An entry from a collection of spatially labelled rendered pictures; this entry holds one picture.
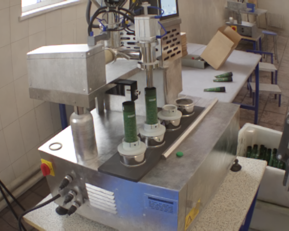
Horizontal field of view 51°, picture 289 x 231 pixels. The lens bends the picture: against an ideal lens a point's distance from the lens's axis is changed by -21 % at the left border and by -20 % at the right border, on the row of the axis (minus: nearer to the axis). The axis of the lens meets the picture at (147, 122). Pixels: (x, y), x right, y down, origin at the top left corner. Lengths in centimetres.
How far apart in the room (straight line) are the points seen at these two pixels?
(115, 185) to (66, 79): 31
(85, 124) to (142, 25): 30
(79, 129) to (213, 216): 53
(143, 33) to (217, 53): 179
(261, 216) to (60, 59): 131
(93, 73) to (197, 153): 36
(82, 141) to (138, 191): 20
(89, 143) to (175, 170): 24
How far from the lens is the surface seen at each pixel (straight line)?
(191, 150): 103
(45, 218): 124
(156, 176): 92
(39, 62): 101
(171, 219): 93
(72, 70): 92
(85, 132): 98
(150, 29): 91
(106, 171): 93
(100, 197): 102
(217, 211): 121
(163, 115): 111
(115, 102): 129
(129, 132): 91
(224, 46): 264
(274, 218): 179
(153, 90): 97
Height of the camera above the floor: 152
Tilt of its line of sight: 25 degrees down
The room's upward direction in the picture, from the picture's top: 3 degrees counter-clockwise
